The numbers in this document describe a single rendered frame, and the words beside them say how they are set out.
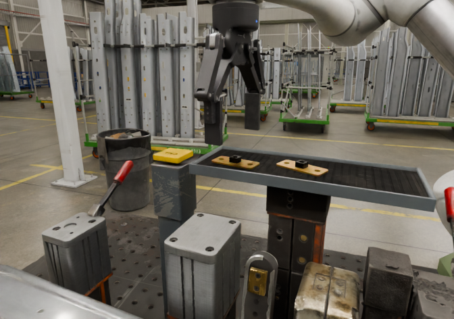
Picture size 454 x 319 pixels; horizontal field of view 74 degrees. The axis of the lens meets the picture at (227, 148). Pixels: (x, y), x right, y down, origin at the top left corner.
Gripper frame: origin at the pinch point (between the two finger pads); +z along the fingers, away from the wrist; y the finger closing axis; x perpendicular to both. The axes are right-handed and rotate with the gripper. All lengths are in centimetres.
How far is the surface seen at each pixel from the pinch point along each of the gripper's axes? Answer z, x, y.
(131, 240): 52, -57, -21
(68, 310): 22.1, -11.0, 27.4
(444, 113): 84, 84, -707
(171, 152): 6.2, -14.6, 0.6
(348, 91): 65, -141, -918
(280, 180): 6.1, 10.4, 4.0
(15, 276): 21.8, -24.8, 27.7
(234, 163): 5.9, 0.4, 0.9
